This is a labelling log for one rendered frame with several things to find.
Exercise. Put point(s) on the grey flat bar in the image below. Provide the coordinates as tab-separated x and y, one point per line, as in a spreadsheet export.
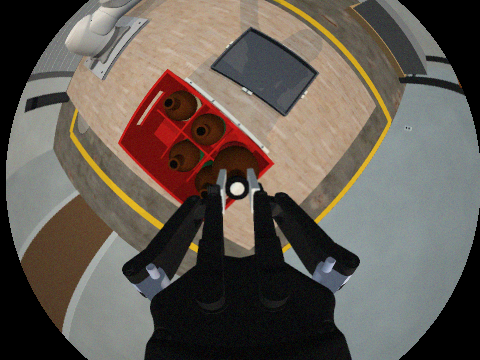
231	116

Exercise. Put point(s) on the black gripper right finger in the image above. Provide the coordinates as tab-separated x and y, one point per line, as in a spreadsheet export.
329	263

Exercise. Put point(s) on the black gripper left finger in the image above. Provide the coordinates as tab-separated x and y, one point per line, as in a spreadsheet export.
151	270

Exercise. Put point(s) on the red plastic crate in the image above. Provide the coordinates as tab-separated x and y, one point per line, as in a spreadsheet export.
149	143

